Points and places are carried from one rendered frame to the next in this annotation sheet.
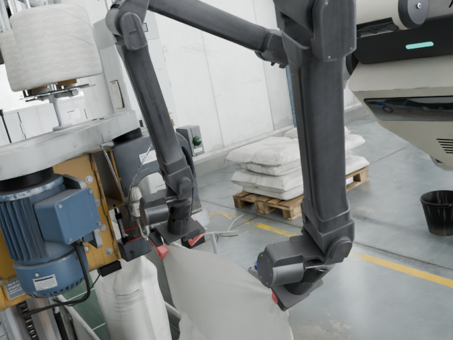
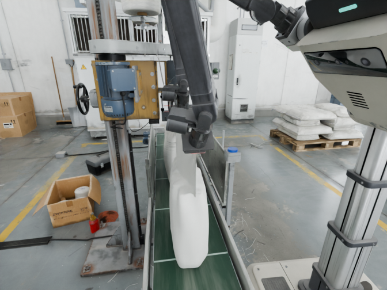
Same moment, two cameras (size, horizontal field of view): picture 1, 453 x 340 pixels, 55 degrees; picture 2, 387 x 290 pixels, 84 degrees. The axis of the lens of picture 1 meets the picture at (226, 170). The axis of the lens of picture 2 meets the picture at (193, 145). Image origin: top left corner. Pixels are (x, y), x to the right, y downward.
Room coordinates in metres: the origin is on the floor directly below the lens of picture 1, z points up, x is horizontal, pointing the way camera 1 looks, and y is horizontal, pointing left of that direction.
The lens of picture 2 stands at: (0.14, -0.35, 1.33)
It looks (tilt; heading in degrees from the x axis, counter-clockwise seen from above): 21 degrees down; 25
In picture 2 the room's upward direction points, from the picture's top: straight up
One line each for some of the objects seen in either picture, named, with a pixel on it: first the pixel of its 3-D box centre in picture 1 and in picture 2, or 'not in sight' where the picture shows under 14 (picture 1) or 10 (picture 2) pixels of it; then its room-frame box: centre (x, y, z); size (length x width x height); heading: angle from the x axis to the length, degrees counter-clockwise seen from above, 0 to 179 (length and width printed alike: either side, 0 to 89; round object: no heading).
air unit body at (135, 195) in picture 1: (141, 213); not in sight; (1.16, 0.26, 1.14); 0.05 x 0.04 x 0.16; 124
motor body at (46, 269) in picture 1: (43, 235); (116, 89); (0.94, 0.43, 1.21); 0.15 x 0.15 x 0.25
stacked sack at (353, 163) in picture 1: (334, 168); (338, 133); (4.37, -1.11, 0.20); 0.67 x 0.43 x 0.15; 124
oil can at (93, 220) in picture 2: not in sight; (93, 220); (1.08, 1.01, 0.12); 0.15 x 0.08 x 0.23; 34
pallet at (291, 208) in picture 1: (300, 187); (312, 137); (4.36, -0.74, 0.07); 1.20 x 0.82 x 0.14; 126
